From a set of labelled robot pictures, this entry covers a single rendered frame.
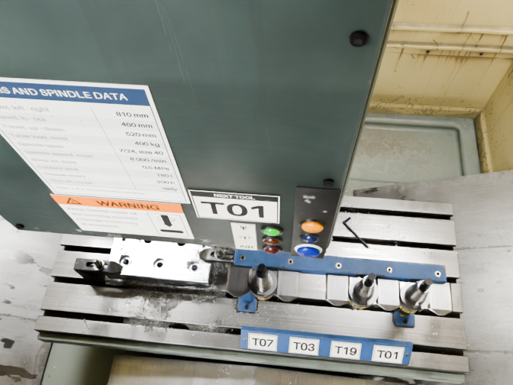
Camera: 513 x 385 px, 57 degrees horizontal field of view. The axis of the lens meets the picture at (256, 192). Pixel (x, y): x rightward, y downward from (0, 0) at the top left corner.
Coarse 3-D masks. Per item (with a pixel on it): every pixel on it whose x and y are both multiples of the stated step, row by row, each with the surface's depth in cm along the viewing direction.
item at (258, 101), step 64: (0, 0) 30; (64, 0) 29; (128, 0) 28; (192, 0) 28; (256, 0) 28; (320, 0) 27; (384, 0) 27; (0, 64) 35; (64, 64) 34; (128, 64) 34; (192, 64) 33; (256, 64) 32; (320, 64) 32; (192, 128) 40; (256, 128) 39; (320, 128) 38; (0, 192) 56; (256, 192) 49
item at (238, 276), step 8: (232, 264) 107; (232, 272) 106; (240, 272) 106; (248, 272) 106; (232, 280) 105; (240, 280) 105; (248, 280) 105; (232, 288) 104; (240, 288) 104; (248, 288) 104; (240, 296) 104
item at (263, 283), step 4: (256, 272) 98; (268, 272) 98; (256, 276) 98; (260, 276) 98; (264, 276) 97; (268, 276) 98; (256, 280) 99; (260, 280) 98; (264, 280) 98; (268, 280) 99; (272, 280) 102; (256, 284) 101; (260, 284) 100; (264, 284) 100; (268, 284) 101; (272, 284) 103; (256, 288) 102; (260, 288) 101; (264, 288) 101; (268, 288) 102
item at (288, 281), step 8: (280, 272) 106; (288, 272) 106; (296, 272) 106; (280, 280) 105; (288, 280) 105; (296, 280) 105; (280, 288) 104; (288, 288) 104; (296, 288) 104; (280, 296) 103; (288, 296) 103; (296, 296) 103
